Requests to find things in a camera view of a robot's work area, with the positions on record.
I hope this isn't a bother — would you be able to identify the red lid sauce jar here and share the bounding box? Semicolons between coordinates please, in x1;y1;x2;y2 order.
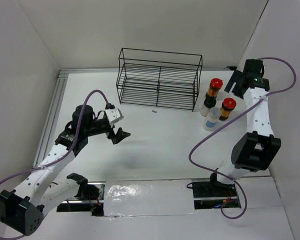
219;97;237;121
206;78;223;99

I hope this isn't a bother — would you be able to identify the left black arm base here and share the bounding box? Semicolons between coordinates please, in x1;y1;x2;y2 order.
56;173;105;217

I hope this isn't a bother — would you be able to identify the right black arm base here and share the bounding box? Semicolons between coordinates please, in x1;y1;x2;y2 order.
186;173;241;210

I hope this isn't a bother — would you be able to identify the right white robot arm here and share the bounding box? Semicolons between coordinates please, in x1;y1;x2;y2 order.
208;59;281;196

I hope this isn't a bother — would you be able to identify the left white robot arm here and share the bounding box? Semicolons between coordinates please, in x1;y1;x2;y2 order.
0;103;131;236

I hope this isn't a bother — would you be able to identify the black cap spice bottle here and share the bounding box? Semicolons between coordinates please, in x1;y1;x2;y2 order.
200;95;217;117

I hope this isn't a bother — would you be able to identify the silver lid blue label jar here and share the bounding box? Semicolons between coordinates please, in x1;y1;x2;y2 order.
203;107;222;131

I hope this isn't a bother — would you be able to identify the reflective foil sheet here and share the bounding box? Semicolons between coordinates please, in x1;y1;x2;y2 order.
103;179;196;217

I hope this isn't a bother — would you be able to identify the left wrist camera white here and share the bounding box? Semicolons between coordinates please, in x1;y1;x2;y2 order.
104;107;124;124

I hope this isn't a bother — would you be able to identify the black wire rack shelf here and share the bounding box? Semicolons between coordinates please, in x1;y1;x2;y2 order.
116;47;203;111

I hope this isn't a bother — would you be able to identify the aluminium extrusion frame rail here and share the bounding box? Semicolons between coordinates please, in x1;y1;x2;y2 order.
27;67;237;182

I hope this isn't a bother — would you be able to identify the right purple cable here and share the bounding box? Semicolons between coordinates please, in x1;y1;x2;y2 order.
188;57;298;221

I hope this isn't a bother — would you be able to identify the purple cable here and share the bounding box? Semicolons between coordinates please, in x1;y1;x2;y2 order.
0;90;115;240
188;57;298;221

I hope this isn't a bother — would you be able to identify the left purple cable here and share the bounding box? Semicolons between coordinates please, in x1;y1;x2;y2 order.
0;90;115;240

